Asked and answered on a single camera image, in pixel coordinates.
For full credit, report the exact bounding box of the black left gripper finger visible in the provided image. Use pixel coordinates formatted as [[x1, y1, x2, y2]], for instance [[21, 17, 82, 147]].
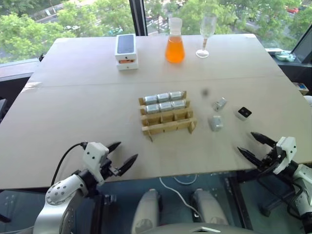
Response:
[[107, 141, 122, 154], [118, 154, 139, 176]]

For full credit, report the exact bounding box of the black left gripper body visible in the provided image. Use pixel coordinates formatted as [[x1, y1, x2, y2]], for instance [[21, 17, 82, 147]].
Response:
[[98, 156, 123, 182]]

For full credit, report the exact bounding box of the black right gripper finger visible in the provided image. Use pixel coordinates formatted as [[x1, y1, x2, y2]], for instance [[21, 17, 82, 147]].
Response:
[[236, 146, 265, 169], [250, 132, 277, 148]]

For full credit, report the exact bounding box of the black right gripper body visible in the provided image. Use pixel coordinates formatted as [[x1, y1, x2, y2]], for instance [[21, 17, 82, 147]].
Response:
[[258, 142, 285, 173]]

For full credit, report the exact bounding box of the wooden slotted rack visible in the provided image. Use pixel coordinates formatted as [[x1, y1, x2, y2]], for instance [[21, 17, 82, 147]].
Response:
[[138, 90, 198, 143]]

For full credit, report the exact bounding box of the small cardboard box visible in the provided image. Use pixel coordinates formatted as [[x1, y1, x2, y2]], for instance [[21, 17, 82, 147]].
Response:
[[292, 82, 310, 96]]

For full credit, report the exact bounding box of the white phone box black print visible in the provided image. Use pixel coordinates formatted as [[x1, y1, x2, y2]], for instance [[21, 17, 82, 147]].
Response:
[[115, 34, 138, 62]]

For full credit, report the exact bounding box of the grey rounded robot leg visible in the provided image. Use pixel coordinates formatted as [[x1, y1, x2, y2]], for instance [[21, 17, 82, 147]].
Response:
[[131, 188, 163, 234], [191, 188, 230, 226]]

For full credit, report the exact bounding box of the teal and white small item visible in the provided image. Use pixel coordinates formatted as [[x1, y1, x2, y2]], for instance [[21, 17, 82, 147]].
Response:
[[274, 50, 297, 62]]

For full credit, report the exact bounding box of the grey robot torso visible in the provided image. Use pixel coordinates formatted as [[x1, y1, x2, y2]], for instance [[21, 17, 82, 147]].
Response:
[[156, 221, 247, 234]]

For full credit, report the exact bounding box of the dark monitor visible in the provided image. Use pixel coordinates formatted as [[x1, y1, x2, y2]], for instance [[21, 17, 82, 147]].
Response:
[[291, 23, 312, 64]]

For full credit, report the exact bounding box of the flask bottle with orange liquid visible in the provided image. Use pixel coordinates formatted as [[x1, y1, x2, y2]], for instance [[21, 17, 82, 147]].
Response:
[[164, 17, 186, 64]]

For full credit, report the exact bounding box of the clear wine glass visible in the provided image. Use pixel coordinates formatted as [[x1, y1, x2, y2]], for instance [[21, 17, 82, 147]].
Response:
[[195, 13, 218, 59]]

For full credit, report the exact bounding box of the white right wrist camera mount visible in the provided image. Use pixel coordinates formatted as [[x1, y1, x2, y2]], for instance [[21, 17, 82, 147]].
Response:
[[273, 136, 298, 175]]

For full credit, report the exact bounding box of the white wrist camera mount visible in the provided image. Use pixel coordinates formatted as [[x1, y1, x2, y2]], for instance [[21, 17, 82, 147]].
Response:
[[82, 142, 110, 183], [273, 136, 298, 175]]

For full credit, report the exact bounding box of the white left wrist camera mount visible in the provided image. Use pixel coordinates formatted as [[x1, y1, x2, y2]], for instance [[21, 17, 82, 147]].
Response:
[[82, 142, 110, 183]]

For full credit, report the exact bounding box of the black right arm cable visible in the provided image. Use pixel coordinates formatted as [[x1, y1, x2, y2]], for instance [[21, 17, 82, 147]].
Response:
[[255, 164, 312, 234]]

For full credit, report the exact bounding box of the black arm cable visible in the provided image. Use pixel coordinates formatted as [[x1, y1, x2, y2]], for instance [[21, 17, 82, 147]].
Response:
[[50, 142, 88, 189], [255, 164, 312, 234]]

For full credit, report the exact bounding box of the white cube black top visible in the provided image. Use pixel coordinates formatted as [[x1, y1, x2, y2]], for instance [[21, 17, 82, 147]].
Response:
[[235, 106, 253, 120]]

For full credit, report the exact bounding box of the black table frame leg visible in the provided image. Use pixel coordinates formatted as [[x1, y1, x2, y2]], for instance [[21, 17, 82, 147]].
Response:
[[223, 170, 254, 230]]

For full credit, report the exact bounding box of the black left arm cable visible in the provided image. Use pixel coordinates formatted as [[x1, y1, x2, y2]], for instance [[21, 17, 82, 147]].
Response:
[[50, 142, 88, 189]]

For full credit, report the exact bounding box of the white cable under table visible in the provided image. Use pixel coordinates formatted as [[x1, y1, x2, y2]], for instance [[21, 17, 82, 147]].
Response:
[[159, 174, 203, 220]]

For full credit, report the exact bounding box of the dark window frame post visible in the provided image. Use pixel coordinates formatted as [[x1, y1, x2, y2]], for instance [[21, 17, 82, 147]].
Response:
[[129, 0, 148, 36]]

